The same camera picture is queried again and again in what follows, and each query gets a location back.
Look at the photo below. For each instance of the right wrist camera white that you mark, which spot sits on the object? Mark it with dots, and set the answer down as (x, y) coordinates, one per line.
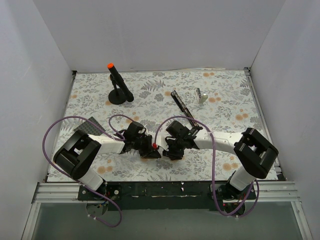
(160, 142)

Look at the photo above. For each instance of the beige stapler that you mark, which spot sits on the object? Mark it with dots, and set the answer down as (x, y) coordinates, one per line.
(201, 97)

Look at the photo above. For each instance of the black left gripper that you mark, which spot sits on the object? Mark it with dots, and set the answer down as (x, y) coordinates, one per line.
(146, 148)

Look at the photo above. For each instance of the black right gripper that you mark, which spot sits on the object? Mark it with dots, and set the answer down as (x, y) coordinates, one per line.
(171, 150)

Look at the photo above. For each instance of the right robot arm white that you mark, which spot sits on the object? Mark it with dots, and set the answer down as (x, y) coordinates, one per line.
(256, 154)

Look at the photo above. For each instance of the black microphone on stand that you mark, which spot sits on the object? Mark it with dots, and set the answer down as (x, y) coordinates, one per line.
(120, 93)

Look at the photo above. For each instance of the floral patterned table mat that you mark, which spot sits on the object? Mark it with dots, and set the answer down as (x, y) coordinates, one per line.
(230, 108)

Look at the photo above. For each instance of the grey perforated plate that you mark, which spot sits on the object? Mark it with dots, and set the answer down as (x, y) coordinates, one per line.
(89, 129)

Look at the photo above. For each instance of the black stapler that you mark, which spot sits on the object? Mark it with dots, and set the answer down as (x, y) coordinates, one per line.
(183, 108)

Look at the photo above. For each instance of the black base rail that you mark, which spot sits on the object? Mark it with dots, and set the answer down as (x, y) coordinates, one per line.
(162, 195)

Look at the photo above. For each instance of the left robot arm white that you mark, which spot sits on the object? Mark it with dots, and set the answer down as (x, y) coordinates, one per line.
(76, 156)

